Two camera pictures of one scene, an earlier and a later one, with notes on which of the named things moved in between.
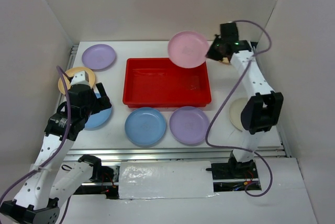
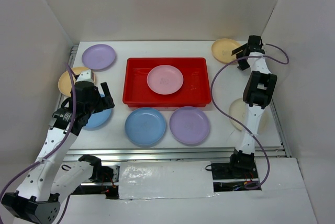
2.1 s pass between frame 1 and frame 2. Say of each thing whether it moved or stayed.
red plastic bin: stayed
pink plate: moved
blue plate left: stayed
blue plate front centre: stayed
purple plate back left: stayed
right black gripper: moved
